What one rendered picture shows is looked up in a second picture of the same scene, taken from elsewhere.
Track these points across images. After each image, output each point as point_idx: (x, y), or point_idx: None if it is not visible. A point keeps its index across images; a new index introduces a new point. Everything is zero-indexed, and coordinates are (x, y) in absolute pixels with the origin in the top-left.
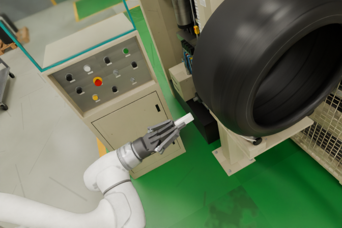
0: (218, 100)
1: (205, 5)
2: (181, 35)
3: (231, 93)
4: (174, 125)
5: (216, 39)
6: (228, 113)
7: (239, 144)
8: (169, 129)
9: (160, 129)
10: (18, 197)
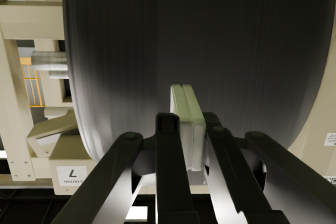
0: (116, 131)
1: (329, 134)
2: None
3: (93, 143)
4: (206, 148)
5: (191, 185)
6: (86, 90)
7: None
8: (214, 171)
9: (314, 210)
10: None
